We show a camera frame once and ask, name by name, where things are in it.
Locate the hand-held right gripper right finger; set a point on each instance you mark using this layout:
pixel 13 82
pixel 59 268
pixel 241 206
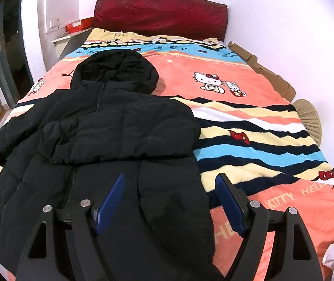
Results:
pixel 228 205

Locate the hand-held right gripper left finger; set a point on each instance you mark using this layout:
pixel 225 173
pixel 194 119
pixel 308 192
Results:
pixel 111 205

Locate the black hooded puffer jacket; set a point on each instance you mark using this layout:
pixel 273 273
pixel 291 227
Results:
pixel 111 128

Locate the woven straw fan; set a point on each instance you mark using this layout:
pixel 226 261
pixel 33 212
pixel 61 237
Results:
pixel 308 120

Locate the striped cartoon printed blanket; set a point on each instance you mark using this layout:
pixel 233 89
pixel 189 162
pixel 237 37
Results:
pixel 243 73

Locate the brown cardboard piece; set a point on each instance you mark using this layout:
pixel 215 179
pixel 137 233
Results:
pixel 241 51
pixel 278 82

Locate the white bedside table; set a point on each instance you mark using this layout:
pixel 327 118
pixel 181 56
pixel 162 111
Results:
pixel 64 42

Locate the red flat box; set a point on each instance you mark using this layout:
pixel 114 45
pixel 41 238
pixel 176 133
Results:
pixel 79 25

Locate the dark teal door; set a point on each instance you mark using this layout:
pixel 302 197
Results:
pixel 15 49

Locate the dark red padded headboard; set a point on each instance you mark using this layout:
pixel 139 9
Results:
pixel 155 17

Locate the white wall switch plate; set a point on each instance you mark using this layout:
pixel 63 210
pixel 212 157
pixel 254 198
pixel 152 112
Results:
pixel 54 24

